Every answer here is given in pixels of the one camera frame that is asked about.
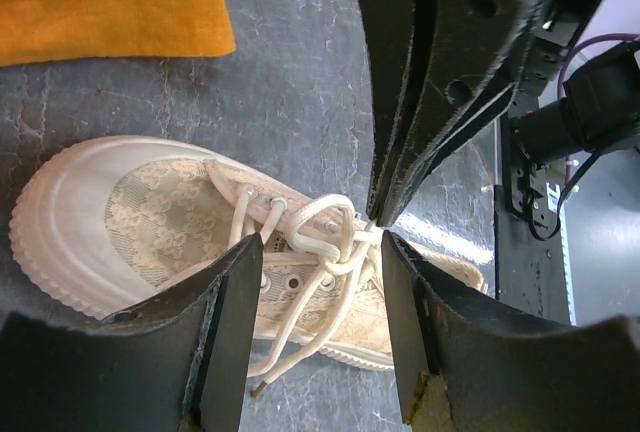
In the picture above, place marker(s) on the orange Mickey t-shirt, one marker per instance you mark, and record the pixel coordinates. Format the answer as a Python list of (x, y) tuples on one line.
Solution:
[(35, 31)]

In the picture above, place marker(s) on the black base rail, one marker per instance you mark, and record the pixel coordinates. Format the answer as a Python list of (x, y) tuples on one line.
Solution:
[(532, 271)]

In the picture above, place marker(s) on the white shoelace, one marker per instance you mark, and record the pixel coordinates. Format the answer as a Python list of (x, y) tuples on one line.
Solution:
[(321, 285)]

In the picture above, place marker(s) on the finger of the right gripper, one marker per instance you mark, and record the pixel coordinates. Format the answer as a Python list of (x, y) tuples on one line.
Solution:
[(398, 36)]

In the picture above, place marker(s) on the beige lace sneaker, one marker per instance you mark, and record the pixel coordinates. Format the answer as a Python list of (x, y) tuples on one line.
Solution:
[(110, 222)]

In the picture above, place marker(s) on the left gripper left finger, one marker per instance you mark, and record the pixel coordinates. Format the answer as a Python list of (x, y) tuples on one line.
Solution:
[(192, 343)]

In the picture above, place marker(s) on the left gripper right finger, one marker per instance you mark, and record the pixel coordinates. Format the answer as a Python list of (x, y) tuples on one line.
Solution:
[(462, 358)]

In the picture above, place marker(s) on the grey table mat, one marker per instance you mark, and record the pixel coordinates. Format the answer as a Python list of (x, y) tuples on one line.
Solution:
[(293, 101)]

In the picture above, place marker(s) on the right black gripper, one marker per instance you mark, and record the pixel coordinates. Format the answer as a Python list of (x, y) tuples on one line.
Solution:
[(463, 55)]

